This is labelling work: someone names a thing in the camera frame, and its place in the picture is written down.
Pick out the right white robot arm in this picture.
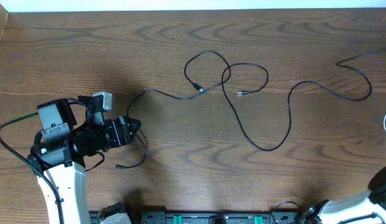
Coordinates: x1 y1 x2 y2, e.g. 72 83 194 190
298 166 386 224

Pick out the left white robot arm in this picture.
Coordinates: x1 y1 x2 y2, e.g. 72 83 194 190
27 91 141 223

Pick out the thin black USB cable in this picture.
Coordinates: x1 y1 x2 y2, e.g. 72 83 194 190
221 45 386 152

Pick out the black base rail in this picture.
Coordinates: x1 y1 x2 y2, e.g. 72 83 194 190
89 202 299 224

